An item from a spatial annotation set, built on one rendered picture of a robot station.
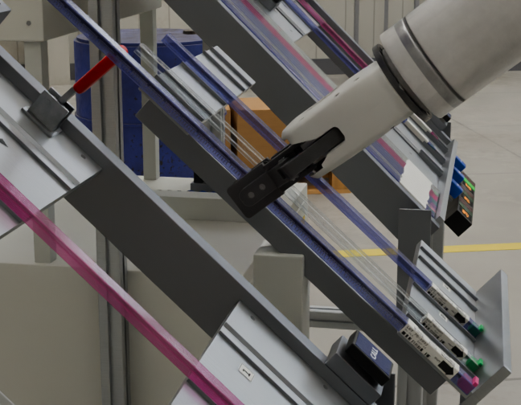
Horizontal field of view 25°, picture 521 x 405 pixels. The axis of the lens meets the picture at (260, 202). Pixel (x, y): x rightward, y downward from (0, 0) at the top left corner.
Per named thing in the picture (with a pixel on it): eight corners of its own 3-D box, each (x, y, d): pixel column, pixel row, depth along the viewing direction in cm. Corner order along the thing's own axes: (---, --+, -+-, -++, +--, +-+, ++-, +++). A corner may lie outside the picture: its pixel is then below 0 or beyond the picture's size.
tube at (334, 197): (474, 334, 139) (483, 325, 138) (474, 338, 137) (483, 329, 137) (163, 39, 137) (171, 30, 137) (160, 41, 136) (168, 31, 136)
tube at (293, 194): (473, 369, 128) (481, 362, 128) (473, 374, 127) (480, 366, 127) (137, 50, 127) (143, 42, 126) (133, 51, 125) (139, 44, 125)
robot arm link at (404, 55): (408, 12, 99) (379, 34, 100) (399, 22, 90) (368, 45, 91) (466, 92, 99) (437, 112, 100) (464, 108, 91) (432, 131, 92)
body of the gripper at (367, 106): (391, 30, 100) (289, 108, 103) (379, 43, 90) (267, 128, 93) (443, 101, 100) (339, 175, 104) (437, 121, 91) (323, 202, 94)
